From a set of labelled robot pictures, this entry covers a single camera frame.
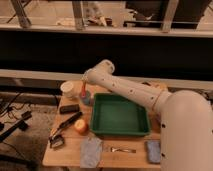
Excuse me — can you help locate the orange red pepper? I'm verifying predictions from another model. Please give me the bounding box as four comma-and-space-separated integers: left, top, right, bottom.
80, 82, 86, 98

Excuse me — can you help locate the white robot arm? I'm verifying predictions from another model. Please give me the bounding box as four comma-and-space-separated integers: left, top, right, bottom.
82, 60, 213, 171

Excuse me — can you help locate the blue plastic cup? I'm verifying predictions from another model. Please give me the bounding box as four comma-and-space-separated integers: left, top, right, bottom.
80, 91, 92, 106

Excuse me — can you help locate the white paper cup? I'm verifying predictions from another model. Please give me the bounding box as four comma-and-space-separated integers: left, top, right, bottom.
60, 81, 75, 98

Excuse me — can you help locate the green plastic tray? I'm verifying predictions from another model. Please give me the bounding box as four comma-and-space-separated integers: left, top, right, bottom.
90, 93, 150, 136

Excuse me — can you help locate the red yellow apple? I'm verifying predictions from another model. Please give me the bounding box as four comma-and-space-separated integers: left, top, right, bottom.
74, 119, 88, 134

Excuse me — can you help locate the black rectangular block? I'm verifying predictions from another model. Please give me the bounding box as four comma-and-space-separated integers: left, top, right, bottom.
59, 104, 80, 114

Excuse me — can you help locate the orange round object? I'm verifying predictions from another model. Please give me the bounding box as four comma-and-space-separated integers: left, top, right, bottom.
141, 81, 169, 92

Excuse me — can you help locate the silver metal fork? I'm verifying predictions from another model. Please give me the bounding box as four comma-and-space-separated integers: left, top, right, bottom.
105, 147, 136, 153

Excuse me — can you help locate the grey folded cloth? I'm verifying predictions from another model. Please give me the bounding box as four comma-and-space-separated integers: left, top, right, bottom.
80, 137, 103, 168

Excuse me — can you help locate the wooden table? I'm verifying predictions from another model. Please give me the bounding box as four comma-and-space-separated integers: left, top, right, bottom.
42, 79, 168, 170

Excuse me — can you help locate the blue sponge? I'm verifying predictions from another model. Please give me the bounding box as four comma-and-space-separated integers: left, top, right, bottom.
145, 140, 161, 164

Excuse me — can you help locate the black equipment on floor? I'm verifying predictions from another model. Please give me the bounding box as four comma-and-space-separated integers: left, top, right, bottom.
0, 111, 32, 143

